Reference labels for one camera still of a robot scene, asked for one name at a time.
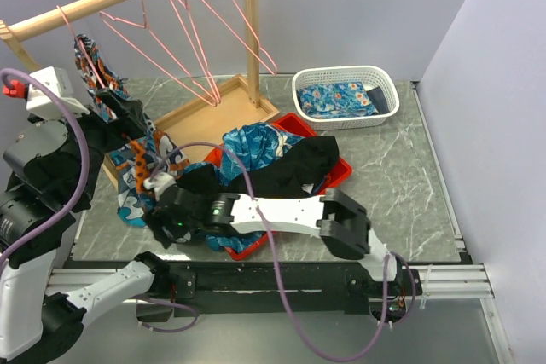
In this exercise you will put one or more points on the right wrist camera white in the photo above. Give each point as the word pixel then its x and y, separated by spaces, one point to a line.
pixel 159 184

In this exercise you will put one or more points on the white plastic basket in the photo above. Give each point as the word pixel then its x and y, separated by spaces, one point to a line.
pixel 372 75

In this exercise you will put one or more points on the black garment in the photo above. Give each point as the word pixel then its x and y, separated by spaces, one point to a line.
pixel 306 163

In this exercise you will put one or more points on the orange blue patterned shorts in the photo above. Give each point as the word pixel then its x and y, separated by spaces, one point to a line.
pixel 137 158

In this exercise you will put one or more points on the blue floral shorts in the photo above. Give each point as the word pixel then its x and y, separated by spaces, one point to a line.
pixel 257 146

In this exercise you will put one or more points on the wooden clothes rack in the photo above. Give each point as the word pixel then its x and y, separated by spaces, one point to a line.
pixel 193 121

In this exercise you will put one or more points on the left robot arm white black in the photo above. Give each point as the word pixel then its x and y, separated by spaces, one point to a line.
pixel 54 166

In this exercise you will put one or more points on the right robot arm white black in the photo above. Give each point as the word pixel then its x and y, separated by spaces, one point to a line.
pixel 335 218

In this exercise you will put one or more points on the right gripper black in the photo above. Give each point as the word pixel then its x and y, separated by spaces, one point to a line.
pixel 157 220

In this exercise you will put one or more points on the dark denim cloth in basket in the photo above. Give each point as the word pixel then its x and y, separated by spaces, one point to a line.
pixel 378 99

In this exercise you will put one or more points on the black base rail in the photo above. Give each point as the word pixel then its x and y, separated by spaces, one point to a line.
pixel 234 288

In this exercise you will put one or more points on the blue floral cloth in basket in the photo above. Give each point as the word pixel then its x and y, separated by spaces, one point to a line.
pixel 337 100

